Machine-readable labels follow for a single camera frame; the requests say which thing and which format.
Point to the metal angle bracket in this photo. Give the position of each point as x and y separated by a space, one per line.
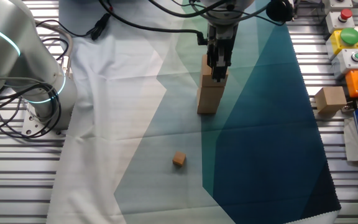
347 108

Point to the small wooden cube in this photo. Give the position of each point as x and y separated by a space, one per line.
179 158

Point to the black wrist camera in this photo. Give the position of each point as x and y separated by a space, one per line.
279 10

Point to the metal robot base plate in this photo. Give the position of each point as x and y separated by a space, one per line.
31 123

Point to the metal clamp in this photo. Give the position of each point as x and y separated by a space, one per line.
295 9

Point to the orange button box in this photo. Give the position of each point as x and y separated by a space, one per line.
354 84

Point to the grey box small green button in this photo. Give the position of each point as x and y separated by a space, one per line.
345 63

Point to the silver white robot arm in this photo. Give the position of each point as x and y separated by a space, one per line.
8 62

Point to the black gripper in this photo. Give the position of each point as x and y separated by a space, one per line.
222 34

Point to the blue green white cloth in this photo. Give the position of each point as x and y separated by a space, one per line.
259 140

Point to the yellow box green button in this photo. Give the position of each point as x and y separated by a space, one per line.
336 43

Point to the grey box red button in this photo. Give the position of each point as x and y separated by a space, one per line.
336 21

